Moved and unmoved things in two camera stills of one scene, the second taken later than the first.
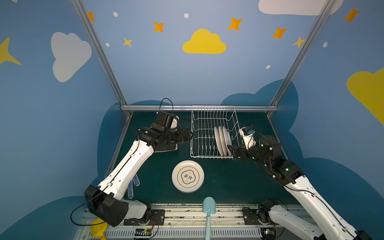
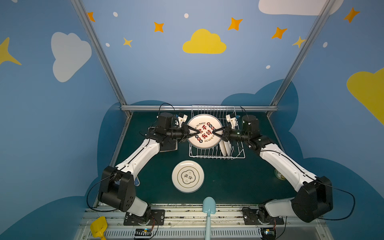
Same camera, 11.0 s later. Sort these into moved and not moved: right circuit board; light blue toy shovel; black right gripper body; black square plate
Moved: black right gripper body
Not moved: right circuit board; light blue toy shovel; black square plate
